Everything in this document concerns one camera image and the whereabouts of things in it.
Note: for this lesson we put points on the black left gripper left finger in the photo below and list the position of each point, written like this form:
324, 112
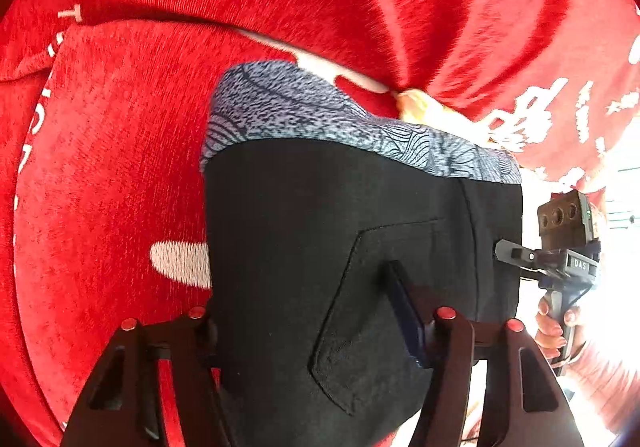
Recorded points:
120, 405

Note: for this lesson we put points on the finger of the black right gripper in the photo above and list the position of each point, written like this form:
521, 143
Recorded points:
527, 260

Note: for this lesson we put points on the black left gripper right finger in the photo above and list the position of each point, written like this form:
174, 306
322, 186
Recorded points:
523, 403

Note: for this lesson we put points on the black pants with patterned waistband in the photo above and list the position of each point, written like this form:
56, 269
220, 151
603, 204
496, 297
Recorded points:
308, 196

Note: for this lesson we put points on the person's right hand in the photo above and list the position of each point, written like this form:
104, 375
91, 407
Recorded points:
549, 336

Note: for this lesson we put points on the cream satin cloth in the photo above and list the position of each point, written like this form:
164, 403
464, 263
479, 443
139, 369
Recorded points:
418, 107

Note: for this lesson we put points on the red blanket with white characters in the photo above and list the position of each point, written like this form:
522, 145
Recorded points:
104, 110

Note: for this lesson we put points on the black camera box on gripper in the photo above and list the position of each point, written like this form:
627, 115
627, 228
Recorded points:
565, 222

